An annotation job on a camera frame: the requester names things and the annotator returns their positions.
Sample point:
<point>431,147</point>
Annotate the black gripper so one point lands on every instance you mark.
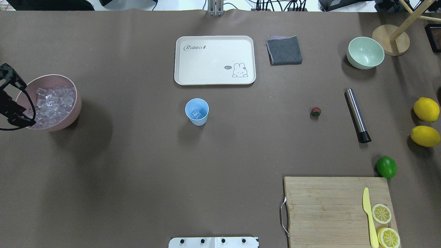
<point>10,109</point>

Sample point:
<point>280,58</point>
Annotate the ice cube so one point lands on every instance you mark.
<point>196,115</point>

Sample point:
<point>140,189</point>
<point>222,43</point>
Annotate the pile of clear ice cubes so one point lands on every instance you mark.
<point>52,105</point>

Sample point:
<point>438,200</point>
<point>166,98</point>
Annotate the light blue plastic cup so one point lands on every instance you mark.
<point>201,105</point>

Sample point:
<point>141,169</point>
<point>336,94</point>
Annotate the pink bowl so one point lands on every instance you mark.
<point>50,81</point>

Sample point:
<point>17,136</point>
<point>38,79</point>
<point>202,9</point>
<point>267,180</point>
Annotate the cream rabbit tray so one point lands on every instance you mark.
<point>214,60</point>

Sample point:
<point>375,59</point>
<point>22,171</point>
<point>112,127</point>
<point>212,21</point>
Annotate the grey folded cloth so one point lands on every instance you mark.
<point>284,50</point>

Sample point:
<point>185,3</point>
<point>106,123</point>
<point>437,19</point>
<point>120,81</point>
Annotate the red strawberry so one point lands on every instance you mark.
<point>316,111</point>

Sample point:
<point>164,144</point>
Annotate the wooden cutting board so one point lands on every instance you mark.
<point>327,211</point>

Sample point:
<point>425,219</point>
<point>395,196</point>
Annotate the steel muddler black tip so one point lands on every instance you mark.
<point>362,133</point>

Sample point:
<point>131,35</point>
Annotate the mint green bowl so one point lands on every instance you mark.
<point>364,53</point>

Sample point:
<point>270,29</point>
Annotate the yellow plastic knife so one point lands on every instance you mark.
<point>367,209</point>

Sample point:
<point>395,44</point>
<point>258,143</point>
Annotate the green lime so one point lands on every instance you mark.
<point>386,167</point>

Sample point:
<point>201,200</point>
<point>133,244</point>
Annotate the upper lemon slice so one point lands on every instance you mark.
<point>381,214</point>

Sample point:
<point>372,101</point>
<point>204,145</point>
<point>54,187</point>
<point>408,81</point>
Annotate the lemon slice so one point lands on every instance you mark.
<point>388,238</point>
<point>381,214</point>

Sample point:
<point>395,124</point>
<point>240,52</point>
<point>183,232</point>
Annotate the wooden mug tree stand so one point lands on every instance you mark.
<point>393,39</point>

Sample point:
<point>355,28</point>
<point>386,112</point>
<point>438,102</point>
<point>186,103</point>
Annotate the lower lemon slice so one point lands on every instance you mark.
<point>388,238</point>

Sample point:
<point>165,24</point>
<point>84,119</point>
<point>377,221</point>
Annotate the lower yellow lemon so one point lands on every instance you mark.
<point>425,136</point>

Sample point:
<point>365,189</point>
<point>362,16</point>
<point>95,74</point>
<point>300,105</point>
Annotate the yellow lemon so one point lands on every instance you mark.
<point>425,136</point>
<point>426,109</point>

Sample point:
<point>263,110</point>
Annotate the upper yellow lemon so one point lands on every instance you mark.
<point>426,109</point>

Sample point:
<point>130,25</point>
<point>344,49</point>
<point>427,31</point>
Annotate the dark brown box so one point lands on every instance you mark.
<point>433,32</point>

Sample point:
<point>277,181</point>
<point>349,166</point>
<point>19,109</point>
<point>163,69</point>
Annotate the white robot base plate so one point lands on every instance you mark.
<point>214,242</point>

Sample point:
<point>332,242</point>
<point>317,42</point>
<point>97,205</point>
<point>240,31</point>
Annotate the aluminium frame post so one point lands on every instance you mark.
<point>215,7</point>

